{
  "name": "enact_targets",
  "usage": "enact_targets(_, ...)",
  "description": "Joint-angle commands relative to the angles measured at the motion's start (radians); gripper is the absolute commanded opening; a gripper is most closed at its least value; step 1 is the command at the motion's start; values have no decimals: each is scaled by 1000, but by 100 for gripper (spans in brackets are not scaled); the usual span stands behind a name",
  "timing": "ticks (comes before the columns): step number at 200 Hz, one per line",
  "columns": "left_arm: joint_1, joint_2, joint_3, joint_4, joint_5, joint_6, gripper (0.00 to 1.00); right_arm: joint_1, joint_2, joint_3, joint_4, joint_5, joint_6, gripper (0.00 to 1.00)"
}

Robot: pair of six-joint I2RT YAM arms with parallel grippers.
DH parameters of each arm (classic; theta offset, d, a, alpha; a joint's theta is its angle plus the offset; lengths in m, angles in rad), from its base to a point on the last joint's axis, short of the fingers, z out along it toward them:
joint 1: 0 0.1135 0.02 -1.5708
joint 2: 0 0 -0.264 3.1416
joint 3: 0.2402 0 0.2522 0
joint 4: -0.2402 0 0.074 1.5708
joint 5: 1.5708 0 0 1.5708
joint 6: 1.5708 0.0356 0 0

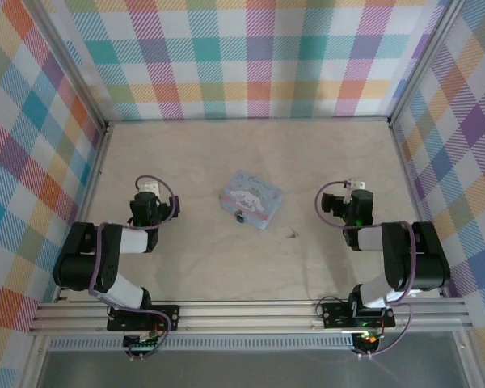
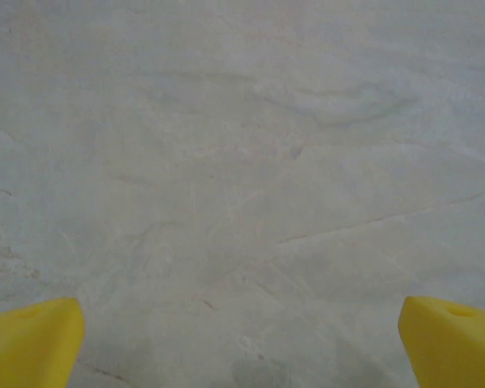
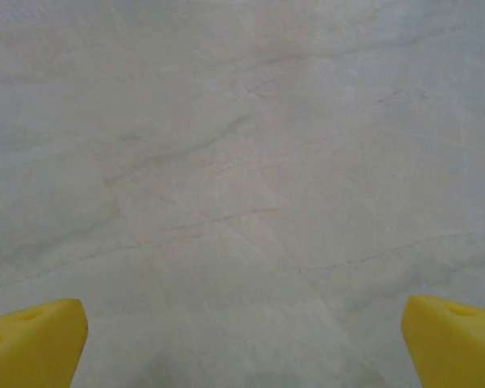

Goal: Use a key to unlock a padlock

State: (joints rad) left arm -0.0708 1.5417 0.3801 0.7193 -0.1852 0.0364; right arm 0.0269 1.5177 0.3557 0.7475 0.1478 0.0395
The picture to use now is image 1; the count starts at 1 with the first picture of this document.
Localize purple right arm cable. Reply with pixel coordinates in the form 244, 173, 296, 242
314, 180, 416, 360

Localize light blue cartoon pouch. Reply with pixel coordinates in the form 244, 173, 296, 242
219, 169, 286, 231

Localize aluminium floor rail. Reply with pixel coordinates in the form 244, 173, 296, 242
107, 116, 391, 124
54, 123, 114, 304

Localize green left controller board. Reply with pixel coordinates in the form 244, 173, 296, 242
123, 330, 165, 352

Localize grey slotted cable duct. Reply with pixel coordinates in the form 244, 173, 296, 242
48, 338, 356, 352

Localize aluminium mounting beam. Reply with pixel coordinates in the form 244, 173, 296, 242
27, 298, 474, 336

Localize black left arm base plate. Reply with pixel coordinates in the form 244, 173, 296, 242
106, 304, 181, 333

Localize grey metal panel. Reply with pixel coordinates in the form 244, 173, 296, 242
36, 333, 470, 388

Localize right controller board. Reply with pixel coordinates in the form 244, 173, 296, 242
352, 329, 385, 349

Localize aluminium frame post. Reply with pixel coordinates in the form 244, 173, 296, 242
31, 0, 114, 134
454, 329, 480, 388
22, 335, 52, 388
387, 0, 469, 126

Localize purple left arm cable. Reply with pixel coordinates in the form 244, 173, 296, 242
87, 174, 175, 361

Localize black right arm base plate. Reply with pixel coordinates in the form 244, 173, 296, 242
321, 301, 397, 329

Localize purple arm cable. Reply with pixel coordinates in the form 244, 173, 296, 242
87, 174, 175, 361
314, 180, 416, 360

